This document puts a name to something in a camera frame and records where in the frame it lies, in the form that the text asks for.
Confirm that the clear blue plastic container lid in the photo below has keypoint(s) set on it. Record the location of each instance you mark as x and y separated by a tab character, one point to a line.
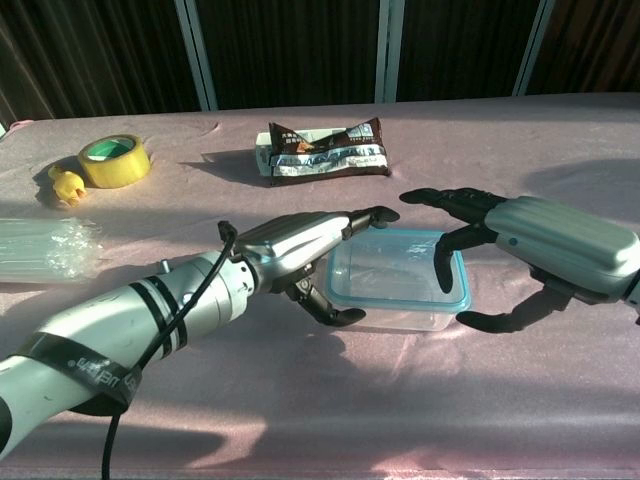
395	272

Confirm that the pink tablecloth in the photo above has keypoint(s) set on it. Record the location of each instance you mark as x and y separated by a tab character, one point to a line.
350	400

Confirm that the brown foil snack packet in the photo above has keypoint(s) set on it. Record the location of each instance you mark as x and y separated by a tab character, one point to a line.
345	165

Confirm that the clear plastic container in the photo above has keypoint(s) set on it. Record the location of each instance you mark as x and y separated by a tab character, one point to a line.
400	322

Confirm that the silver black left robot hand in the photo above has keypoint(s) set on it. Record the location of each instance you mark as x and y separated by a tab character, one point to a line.
295	240

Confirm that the yellow packing tape roll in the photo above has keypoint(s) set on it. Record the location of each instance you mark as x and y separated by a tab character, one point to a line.
120	167

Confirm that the pale metal frame post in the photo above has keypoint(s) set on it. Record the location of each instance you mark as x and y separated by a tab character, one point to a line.
197	55
389	50
532	50

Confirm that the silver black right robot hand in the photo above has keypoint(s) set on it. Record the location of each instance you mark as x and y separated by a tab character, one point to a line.
560	240

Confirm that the clear plastic bag of straws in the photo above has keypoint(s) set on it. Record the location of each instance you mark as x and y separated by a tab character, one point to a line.
45	250

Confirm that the white cardboard box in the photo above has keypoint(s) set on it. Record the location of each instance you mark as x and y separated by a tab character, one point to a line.
263	150

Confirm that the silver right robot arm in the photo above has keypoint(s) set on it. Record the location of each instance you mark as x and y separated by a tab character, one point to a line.
634	295

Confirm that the yellow rubber duck toy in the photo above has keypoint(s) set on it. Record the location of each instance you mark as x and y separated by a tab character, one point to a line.
67	189

